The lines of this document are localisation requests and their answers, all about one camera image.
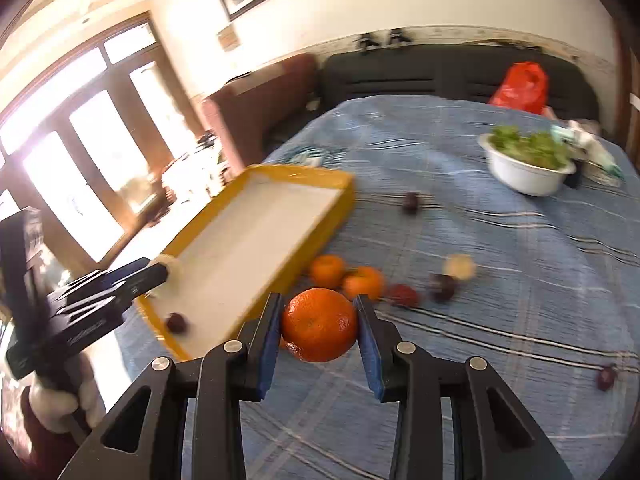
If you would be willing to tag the red plastic bag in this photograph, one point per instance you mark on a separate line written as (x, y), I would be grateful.
(520, 85)

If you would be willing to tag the person's left hand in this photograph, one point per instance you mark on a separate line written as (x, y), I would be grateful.
(60, 400)

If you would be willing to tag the yellow-rimmed white tray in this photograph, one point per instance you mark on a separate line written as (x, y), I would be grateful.
(260, 230)

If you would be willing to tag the brown armchair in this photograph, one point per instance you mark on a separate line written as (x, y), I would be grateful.
(260, 105)

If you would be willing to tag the orange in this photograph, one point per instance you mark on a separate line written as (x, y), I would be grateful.
(327, 271)
(320, 325)
(364, 282)

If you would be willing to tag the blue checked tablecloth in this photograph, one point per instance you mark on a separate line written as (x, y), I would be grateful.
(475, 250)

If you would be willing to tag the green leafy vegetables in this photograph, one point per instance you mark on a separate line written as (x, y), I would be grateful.
(530, 147)

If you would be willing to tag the white crumpled packets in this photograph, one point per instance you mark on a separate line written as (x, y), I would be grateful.
(595, 152)

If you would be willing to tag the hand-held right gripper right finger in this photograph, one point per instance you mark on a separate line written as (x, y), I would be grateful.
(371, 357)

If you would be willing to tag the dark red plum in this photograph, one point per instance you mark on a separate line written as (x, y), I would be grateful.
(606, 377)
(442, 287)
(176, 322)
(411, 202)

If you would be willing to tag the wooden glass door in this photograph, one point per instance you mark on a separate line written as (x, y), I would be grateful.
(75, 125)

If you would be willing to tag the person's left forearm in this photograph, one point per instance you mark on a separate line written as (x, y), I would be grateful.
(35, 450)

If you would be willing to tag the paper wall calendar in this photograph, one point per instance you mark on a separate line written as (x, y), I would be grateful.
(227, 38)

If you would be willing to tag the white bowl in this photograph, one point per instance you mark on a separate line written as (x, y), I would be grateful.
(525, 177)

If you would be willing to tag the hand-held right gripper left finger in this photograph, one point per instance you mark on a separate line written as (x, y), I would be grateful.
(270, 347)

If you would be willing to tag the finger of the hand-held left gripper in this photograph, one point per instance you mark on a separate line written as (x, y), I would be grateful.
(140, 280)
(107, 269)

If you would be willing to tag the black sofa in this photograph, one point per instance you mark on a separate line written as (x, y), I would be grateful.
(400, 72)

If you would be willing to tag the small white tag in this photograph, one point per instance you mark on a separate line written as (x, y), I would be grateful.
(312, 105)

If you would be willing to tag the black clamp device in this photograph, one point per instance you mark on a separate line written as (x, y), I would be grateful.
(370, 41)
(400, 37)

